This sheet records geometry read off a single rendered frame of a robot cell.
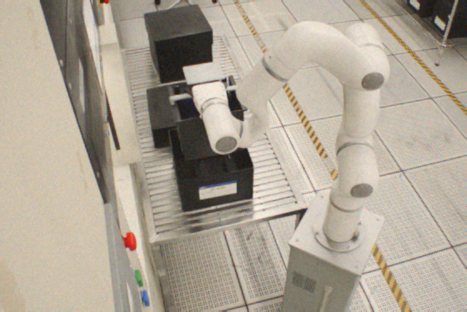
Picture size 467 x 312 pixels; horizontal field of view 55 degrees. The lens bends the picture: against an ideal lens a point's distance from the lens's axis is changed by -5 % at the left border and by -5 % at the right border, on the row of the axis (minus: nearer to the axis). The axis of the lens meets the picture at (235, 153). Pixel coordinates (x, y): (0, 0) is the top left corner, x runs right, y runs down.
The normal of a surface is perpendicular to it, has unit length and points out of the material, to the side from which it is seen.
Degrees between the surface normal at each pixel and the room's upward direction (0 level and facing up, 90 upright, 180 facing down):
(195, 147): 88
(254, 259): 0
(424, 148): 0
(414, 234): 0
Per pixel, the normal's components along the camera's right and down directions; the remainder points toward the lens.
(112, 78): 0.26, 0.69
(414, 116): -0.01, -0.70
